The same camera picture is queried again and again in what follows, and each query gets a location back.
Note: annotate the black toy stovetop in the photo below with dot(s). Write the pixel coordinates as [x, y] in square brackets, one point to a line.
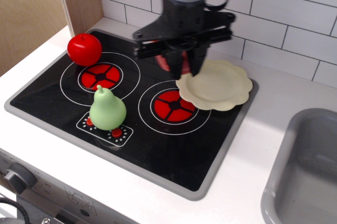
[163, 139]

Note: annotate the grey oven front panel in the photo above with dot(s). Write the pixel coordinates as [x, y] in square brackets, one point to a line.
[59, 200]

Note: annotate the grey sink basin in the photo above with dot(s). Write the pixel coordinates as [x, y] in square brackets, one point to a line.
[301, 187]

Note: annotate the red plastic cup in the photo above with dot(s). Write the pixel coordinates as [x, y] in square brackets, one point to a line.
[162, 62]

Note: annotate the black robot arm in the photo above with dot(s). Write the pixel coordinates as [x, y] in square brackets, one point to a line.
[183, 34]

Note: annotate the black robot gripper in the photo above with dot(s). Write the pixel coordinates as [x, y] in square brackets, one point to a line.
[184, 25]

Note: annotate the green toy pear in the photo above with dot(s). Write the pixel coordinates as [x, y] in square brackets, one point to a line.
[107, 111]

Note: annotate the red toy apple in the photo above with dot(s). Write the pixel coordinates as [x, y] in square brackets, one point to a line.
[84, 49]

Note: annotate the wooden side panel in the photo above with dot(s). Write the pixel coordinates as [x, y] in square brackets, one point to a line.
[27, 24]

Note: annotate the cream scalloped plate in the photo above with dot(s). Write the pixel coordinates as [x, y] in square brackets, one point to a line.
[219, 85]

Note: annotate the grey oven knob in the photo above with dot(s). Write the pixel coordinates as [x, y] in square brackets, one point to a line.
[19, 178]

